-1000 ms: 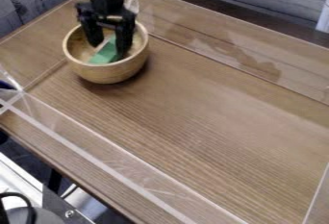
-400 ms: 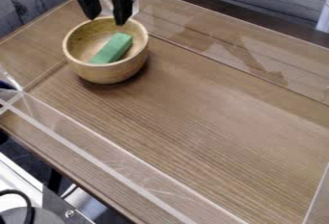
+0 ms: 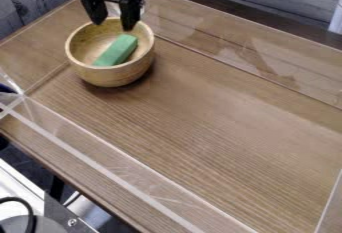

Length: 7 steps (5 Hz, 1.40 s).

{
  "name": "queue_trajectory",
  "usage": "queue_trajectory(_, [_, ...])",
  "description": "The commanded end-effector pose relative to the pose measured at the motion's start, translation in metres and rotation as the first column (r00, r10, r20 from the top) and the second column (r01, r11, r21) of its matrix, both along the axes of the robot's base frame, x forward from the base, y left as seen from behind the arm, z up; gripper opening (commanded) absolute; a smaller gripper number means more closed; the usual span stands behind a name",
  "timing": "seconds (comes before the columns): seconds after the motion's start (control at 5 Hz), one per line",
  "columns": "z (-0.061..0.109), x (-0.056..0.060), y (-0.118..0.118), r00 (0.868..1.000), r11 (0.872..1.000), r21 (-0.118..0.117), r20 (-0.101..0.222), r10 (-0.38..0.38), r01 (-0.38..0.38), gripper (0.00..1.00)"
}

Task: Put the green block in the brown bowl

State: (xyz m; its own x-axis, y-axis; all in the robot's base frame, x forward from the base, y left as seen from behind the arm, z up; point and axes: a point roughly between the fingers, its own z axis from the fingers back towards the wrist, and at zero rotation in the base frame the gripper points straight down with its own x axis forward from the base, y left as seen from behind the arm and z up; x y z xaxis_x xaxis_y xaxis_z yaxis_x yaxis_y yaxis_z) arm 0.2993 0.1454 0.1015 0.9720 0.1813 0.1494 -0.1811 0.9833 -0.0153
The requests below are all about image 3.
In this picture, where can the black table leg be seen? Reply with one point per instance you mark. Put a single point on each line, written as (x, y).
(57, 188)

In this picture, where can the clear acrylic enclosure wall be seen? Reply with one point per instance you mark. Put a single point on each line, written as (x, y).
(223, 143)

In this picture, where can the white post at right edge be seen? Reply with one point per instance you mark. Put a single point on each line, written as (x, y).
(336, 23)

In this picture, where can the light brown wooden bowl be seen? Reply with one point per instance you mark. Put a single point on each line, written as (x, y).
(90, 40)

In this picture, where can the grey metal bracket with screw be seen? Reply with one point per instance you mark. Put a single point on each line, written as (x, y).
(62, 221)

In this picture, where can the green rectangular block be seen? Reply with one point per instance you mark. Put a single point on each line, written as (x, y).
(118, 52)

